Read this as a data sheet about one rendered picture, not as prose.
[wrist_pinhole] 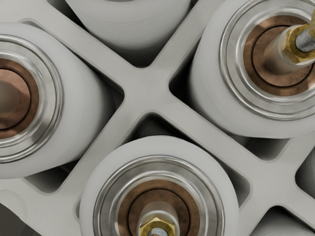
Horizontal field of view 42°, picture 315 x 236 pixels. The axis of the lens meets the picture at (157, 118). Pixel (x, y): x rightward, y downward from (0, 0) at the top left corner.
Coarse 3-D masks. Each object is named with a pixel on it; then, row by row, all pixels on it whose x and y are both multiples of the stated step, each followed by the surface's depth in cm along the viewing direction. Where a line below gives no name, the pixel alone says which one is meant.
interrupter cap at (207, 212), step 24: (120, 168) 24; (144, 168) 24; (168, 168) 24; (192, 168) 23; (120, 192) 24; (144, 192) 24; (168, 192) 24; (192, 192) 23; (216, 192) 23; (96, 216) 23; (120, 216) 24; (192, 216) 24; (216, 216) 23
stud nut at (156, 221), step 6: (156, 216) 20; (144, 222) 20; (150, 222) 20; (156, 222) 20; (162, 222) 20; (168, 222) 20; (144, 228) 20; (150, 228) 20; (162, 228) 20; (168, 228) 20; (174, 228) 20; (144, 234) 20; (168, 234) 20; (174, 234) 20
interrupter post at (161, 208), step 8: (144, 208) 23; (152, 208) 22; (160, 208) 21; (168, 208) 22; (144, 216) 21; (152, 216) 21; (168, 216) 21; (176, 216) 22; (176, 224) 21; (136, 232) 21; (176, 232) 21
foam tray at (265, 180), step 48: (0, 0) 32; (48, 0) 33; (192, 0) 42; (96, 48) 31; (192, 48) 32; (144, 96) 31; (96, 144) 31; (240, 144) 42; (288, 144) 31; (0, 192) 31; (48, 192) 31; (240, 192) 33; (288, 192) 31
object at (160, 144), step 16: (128, 144) 25; (144, 144) 24; (160, 144) 24; (176, 144) 24; (192, 144) 25; (112, 160) 24; (128, 160) 24; (192, 160) 24; (208, 160) 24; (96, 176) 24; (208, 176) 24; (224, 176) 24; (96, 192) 24; (224, 192) 24; (80, 208) 25; (224, 208) 24; (80, 224) 25
